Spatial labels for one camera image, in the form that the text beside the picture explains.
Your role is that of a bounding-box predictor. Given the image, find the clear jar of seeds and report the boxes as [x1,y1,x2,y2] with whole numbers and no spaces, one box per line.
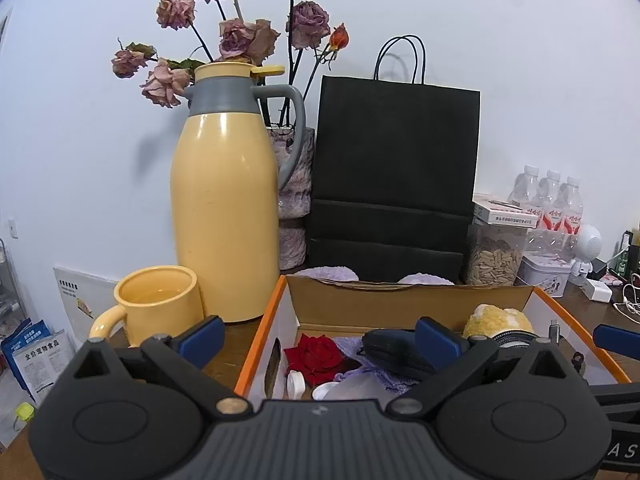
[465,219,527,286]

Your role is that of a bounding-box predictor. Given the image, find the silver tin box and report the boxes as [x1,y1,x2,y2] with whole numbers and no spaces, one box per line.
[514,252,572,298]

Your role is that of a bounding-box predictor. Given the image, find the white red flat box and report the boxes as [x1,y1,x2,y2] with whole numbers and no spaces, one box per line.
[473,194,538,229]

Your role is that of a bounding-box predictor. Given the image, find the orange cardboard pumpkin box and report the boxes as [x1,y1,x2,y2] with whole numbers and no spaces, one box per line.
[234,275,630,405]

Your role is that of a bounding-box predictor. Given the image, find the white cable bundle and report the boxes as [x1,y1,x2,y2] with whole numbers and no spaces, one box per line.
[612,271,640,326]

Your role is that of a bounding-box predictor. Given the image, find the yellow thermos jug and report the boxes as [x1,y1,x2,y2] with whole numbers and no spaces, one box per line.
[170,62,306,323]

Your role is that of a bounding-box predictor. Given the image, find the water bottle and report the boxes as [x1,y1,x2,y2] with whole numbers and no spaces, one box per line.
[538,170,564,231]
[559,177,584,252]
[508,165,539,208]

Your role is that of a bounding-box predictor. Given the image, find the white round lid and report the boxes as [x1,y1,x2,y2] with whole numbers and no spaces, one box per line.
[286,370,306,400]

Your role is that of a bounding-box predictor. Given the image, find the middle water bottle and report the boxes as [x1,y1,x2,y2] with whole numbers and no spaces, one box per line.
[538,170,564,231]

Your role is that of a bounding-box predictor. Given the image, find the yellow ceramic mug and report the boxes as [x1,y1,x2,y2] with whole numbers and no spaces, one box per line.
[89,266,205,347]

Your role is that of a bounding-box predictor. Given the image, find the blue white pamphlets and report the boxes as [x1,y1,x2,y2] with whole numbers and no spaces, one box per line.
[1,318,75,406]

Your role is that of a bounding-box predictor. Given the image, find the left water bottle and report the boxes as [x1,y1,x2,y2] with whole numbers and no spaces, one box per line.
[508,165,539,208]

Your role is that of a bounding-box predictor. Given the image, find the purple knitted cloth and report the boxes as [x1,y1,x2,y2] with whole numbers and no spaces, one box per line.
[333,337,419,394]

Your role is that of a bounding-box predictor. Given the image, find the white robot figurine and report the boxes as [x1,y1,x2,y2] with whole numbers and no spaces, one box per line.
[568,224,602,286]

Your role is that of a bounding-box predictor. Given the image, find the red fabric rose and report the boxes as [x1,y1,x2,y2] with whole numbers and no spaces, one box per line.
[284,334,352,387]

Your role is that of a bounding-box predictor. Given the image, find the black paper shopping bag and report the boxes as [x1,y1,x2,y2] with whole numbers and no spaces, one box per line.
[304,34,483,285]

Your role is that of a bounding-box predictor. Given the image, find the clear plastic bag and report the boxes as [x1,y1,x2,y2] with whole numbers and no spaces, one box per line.
[311,374,398,408]

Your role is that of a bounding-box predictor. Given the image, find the pink glass vase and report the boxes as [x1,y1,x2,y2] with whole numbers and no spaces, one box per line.
[278,128,314,271]

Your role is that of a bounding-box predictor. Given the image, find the white charger adapter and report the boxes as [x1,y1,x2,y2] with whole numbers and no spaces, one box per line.
[580,278,613,304]

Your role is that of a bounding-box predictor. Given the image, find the dried rose bouquet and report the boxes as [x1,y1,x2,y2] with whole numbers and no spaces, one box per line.
[111,0,349,108]

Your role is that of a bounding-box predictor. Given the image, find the right water bottle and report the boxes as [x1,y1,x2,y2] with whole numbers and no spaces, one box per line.
[559,177,584,252]

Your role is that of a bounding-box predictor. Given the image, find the yellow white plush toy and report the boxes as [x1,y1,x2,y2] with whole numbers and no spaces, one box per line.
[462,304,535,339]

